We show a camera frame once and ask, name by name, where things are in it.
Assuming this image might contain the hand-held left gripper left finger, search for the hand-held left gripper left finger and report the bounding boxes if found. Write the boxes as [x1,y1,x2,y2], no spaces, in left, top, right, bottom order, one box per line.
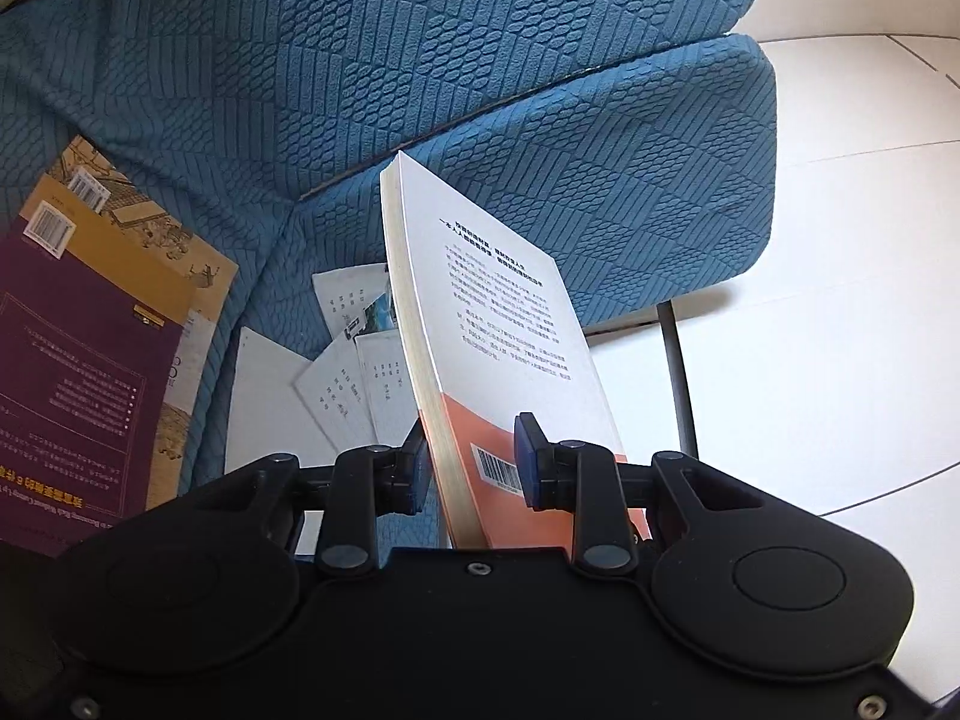
[217,416,434,578]

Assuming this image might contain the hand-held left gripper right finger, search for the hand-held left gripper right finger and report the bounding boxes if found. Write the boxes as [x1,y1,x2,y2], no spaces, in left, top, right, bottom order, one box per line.
[514,412,755,577]

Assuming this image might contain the white and orange book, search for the white and orange book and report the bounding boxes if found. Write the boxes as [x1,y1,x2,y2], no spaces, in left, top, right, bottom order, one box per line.
[379,150,653,550]

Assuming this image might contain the purple book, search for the purple book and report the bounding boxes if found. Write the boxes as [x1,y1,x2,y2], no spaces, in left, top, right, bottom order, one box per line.
[0,199,197,560]

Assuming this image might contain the black metal chair leg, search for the black metal chair leg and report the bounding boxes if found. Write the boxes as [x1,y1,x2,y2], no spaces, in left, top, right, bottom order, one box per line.
[656,298,700,462]

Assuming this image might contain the white paper sheet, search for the white paper sheet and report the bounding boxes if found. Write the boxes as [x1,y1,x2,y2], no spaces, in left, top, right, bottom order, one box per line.
[225,326,417,500]

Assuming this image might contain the blue textured sofa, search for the blue textured sofa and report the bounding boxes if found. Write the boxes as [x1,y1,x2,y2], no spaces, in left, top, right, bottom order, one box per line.
[0,0,785,541]

